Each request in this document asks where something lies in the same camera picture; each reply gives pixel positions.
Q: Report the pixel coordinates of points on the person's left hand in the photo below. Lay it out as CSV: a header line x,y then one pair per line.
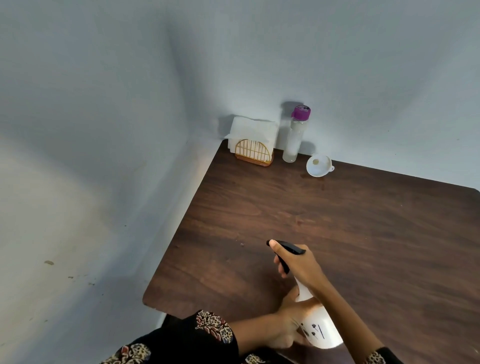
x,y
290,318

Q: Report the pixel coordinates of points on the person's right hand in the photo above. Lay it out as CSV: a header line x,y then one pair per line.
x,y
304,267

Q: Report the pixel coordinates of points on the person's left thumb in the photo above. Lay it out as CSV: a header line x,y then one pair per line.
x,y
291,296

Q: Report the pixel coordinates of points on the person's right thumb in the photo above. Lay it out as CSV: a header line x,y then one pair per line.
x,y
280,267

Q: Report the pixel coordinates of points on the white spray bottle black trigger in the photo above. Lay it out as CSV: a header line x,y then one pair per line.
x,y
323,328

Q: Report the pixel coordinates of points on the person's left forearm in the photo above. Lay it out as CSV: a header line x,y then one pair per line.
x,y
255,330

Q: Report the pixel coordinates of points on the person's right forearm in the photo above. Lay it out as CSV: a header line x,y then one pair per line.
x,y
347,321

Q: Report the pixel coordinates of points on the white plastic funnel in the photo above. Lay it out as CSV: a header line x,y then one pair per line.
x,y
318,165

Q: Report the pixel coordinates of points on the black patterned garment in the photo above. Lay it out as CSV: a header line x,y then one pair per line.
x,y
187,343

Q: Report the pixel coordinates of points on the wooden napkin holder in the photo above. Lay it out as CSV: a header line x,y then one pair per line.
x,y
253,153

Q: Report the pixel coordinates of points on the clear bottle purple cap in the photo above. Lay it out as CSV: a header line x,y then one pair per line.
x,y
294,138

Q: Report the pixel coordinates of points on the white paper napkins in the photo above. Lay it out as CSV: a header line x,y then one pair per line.
x,y
253,129

